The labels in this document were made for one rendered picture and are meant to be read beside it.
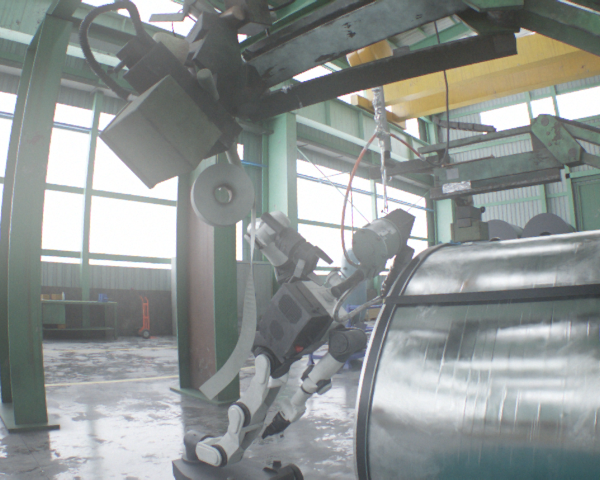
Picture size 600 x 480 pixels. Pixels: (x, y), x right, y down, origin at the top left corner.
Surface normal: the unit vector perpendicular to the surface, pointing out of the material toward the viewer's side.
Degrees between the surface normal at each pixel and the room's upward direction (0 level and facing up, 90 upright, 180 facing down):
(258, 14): 90
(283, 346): 101
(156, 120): 91
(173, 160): 145
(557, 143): 90
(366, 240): 115
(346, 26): 129
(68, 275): 90
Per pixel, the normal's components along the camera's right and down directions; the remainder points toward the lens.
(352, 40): -0.40, 0.55
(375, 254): -0.69, 0.35
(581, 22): -0.39, -0.12
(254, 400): -0.65, -0.10
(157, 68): 0.71, -0.11
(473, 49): -0.17, 0.76
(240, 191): 0.34, -0.14
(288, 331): -0.76, 0.11
